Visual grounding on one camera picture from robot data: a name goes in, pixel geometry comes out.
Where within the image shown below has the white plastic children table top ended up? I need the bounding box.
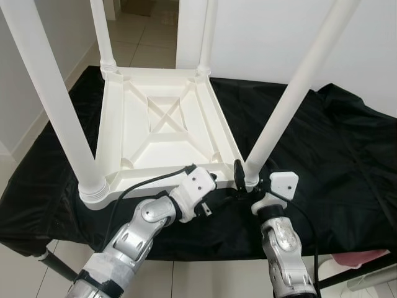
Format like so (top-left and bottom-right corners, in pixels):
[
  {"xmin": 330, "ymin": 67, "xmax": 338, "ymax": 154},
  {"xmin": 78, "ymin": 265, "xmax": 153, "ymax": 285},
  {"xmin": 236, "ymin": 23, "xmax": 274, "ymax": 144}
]
[{"xmin": 79, "ymin": 65, "xmax": 260, "ymax": 205}]

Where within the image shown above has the white plastic table leg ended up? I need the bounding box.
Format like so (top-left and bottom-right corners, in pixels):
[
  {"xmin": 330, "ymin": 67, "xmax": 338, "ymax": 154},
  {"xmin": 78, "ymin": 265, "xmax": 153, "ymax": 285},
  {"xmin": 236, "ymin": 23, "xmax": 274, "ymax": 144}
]
[
  {"xmin": 196, "ymin": 0, "xmax": 219, "ymax": 76},
  {"xmin": 90, "ymin": 0, "xmax": 118, "ymax": 74},
  {"xmin": 0, "ymin": 0, "xmax": 111, "ymax": 204},
  {"xmin": 244, "ymin": 0, "xmax": 362, "ymax": 187}
]

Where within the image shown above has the black shiny table cloth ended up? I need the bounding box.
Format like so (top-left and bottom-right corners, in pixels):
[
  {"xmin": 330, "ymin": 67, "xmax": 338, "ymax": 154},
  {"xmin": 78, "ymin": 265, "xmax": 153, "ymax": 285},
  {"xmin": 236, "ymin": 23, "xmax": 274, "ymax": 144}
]
[{"xmin": 0, "ymin": 65, "xmax": 397, "ymax": 261}]

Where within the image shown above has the pink cloth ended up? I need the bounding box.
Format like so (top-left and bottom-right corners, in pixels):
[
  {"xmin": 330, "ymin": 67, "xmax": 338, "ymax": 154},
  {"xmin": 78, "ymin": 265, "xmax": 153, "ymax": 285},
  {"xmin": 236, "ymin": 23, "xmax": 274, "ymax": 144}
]
[{"xmin": 329, "ymin": 248, "xmax": 388, "ymax": 268}]

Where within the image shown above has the black metal table leg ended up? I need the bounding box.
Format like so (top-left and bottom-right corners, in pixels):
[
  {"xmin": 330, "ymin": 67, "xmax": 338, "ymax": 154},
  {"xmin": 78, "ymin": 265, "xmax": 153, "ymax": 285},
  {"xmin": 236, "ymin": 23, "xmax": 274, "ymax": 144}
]
[
  {"xmin": 37, "ymin": 251, "xmax": 78, "ymax": 280},
  {"xmin": 319, "ymin": 251, "xmax": 397, "ymax": 289}
]

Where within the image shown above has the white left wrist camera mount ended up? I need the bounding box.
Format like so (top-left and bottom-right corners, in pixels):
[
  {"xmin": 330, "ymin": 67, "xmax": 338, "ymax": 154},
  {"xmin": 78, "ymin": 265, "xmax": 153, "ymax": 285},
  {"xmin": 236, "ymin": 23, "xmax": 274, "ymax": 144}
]
[{"xmin": 171, "ymin": 164, "xmax": 216, "ymax": 223}]

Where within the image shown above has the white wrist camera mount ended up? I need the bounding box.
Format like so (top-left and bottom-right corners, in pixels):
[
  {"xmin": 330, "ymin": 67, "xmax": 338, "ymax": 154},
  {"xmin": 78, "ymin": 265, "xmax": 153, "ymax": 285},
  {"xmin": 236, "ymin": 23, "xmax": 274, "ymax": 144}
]
[
  {"xmin": 251, "ymin": 171, "xmax": 300, "ymax": 215},
  {"xmin": 171, "ymin": 164, "xmax": 216, "ymax": 223}
]

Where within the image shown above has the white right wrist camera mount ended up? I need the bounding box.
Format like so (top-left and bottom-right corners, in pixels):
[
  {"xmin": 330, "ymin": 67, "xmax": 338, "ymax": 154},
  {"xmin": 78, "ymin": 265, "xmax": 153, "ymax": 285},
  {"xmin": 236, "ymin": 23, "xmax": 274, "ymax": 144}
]
[{"xmin": 251, "ymin": 171, "xmax": 300, "ymax": 215}]

